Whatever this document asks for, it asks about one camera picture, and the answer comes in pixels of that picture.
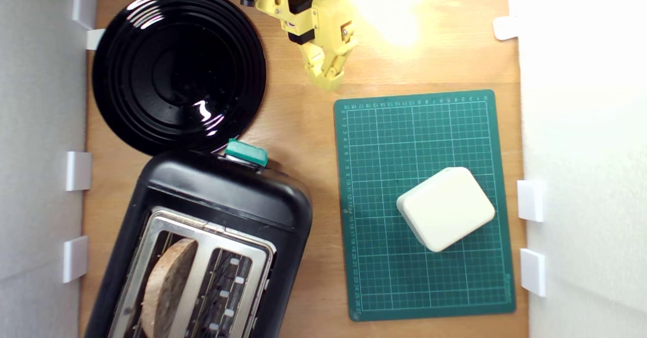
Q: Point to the white block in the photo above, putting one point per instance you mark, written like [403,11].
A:
[445,209]

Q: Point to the green toaster lever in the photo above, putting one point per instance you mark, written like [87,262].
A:
[246,152]

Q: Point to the black two-slot toaster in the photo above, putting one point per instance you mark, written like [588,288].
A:
[222,196]

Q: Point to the white wall clip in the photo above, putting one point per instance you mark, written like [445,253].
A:
[78,171]
[530,200]
[83,5]
[533,272]
[75,258]
[94,39]
[505,27]

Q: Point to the black round plate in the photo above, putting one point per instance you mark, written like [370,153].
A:
[177,70]

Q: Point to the green cutting mat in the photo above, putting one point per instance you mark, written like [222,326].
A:
[394,141]

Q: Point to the brown bread slice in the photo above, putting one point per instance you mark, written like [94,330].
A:
[167,282]

